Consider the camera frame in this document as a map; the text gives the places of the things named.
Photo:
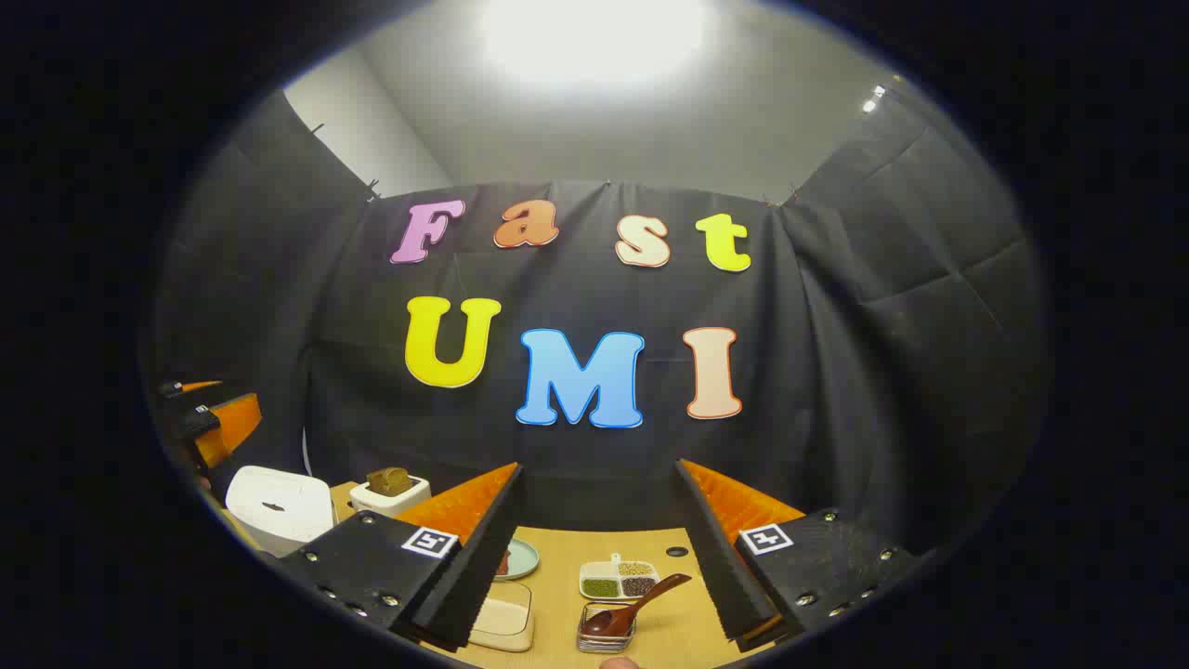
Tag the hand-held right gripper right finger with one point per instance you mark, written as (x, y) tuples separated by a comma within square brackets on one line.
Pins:
[(715, 557)]

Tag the white rice cooker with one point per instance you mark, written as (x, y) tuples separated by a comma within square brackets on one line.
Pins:
[(279, 506)]

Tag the white toaster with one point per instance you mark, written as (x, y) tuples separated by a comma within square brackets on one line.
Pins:
[(390, 502)]

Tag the white divided bean dish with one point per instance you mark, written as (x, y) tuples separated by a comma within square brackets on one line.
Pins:
[(602, 587)]

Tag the pale green plate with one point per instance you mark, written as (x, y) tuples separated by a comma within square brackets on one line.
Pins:
[(525, 559)]

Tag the clear chopstick holder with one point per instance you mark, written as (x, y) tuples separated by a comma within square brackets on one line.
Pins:
[(604, 643)]

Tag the brown wooden spoon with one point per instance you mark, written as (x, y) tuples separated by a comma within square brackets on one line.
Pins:
[(641, 602)]

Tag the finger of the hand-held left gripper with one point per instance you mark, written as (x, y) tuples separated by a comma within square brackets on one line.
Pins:
[(186, 387), (232, 427)]

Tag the brown bread slice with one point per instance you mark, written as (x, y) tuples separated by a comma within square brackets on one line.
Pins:
[(401, 479), (381, 481)]

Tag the black backdrop cloth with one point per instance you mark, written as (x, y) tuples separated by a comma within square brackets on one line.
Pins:
[(576, 279)]

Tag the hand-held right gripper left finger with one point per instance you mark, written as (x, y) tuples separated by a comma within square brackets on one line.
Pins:
[(483, 557)]

